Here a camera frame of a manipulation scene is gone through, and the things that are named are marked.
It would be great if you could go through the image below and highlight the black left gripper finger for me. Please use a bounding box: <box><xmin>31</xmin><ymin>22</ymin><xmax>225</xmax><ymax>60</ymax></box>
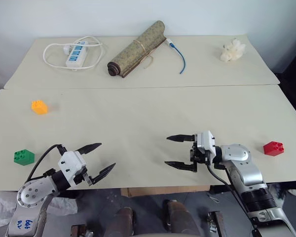
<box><xmin>88</xmin><ymin>162</ymin><xmax>116</xmax><ymax>185</ymax></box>
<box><xmin>76</xmin><ymin>142</ymin><xmax>103</xmax><ymax>155</ymax></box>

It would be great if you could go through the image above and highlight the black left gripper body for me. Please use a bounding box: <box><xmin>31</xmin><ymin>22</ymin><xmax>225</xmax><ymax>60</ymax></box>
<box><xmin>73</xmin><ymin>171</ymin><xmax>93</xmax><ymax>186</ymax></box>

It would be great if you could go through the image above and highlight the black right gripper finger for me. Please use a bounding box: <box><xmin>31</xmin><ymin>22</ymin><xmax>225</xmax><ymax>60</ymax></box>
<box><xmin>166</xmin><ymin>134</ymin><xmax>196</xmax><ymax>143</ymax></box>
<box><xmin>164</xmin><ymin>160</ymin><xmax>197</xmax><ymax>173</ymax></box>

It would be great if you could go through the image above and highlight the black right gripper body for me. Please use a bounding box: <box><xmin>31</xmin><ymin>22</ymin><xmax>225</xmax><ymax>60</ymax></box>
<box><xmin>189</xmin><ymin>134</ymin><xmax>213</xmax><ymax>166</ymax></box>

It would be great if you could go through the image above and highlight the dark rounded brown shape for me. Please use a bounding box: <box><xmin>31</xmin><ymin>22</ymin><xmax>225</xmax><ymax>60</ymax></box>
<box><xmin>162</xmin><ymin>199</ymin><xmax>203</xmax><ymax>237</ymax></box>
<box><xmin>105</xmin><ymin>206</ymin><xmax>137</xmax><ymax>237</ymax></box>

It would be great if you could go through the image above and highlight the orange toy brick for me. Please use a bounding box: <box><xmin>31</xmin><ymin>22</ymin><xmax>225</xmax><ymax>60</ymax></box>
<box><xmin>31</xmin><ymin>99</ymin><xmax>49</xmax><ymax>116</ymax></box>

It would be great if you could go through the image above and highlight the green toy brick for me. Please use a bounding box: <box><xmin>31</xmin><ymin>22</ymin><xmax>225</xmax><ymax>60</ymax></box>
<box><xmin>13</xmin><ymin>149</ymin><xmax>36</xmax><ymax>165</ymax></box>

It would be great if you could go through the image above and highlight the red toy brick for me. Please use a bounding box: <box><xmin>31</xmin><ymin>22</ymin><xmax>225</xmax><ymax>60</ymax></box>
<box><xmin>263</xmin><ymin>140</ymin><xmax>285</xmax><ymax>157</ymax></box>

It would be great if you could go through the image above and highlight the rolled patterned scroll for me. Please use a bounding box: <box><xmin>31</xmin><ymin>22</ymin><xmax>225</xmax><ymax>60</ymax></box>
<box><xmin>107</xmin><ymin>20</ymin><xmax>168</xmax><ymax>79</ymax></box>

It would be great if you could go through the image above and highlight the white fluffy plush lump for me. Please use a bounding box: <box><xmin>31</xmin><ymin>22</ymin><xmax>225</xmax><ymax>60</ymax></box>
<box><xmin>219</xmin><ymin>38</ymin><xmax>247</xmax><ymax>63</ymax></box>

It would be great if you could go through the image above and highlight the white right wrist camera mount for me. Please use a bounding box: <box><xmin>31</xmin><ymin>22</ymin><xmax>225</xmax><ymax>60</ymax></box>
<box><xmin>195</xmin><ymin>130</ymin><xmax>217</xmax><ymax>158</ymax></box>

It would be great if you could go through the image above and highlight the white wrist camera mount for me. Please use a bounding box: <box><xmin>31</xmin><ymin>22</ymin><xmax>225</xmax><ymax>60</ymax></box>
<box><xmin>58</xmin><ymin>151</ymin><xmax>87</xmax><ymax>184</ymax></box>
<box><xmin>195</xmin><ymin>130</ymin><xmax>217</xmax><ymax>158</ymax></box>

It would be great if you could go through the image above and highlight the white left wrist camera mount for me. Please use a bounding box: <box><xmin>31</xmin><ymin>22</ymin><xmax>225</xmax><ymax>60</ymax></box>
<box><xmin>58</xmin><ymin>151</ymin><xmax>87</xmax><ymax>184</ymax></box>

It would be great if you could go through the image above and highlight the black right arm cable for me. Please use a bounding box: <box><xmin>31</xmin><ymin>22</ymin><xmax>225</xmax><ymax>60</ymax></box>
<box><xmin>205</xmin><ymin>162</ymin><xmax>261</xmax><ymax>237</ymax></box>

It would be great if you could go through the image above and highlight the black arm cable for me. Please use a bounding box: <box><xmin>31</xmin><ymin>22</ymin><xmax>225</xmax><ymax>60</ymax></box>
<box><xmin>205</xmin><ymin>162</ymin><xmax>261</xmax><ymax>237</ymax></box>
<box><xmin>26</xmin><ymin>144</ymin><xmax>66</xmax><ymax>183</ymax></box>

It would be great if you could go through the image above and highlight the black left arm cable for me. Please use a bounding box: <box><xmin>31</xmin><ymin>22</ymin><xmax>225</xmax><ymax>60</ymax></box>
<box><xmin>26</xmin><ymin>144</ymin><xmax>66</xmax><ymax>183</ymax></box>

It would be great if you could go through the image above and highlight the blue cable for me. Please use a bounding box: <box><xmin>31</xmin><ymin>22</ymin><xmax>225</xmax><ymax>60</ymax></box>
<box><xmin>169</xmin><ymin>42</ymin><xmax>187</xmax><ymax>75</ymax></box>

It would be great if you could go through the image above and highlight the white power strip with cord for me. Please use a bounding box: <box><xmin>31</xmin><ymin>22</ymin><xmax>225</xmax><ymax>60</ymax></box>
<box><xmin>43</xmin><ymin>36</ymin><xmax>107</xmax><ymax>72</ymax></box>

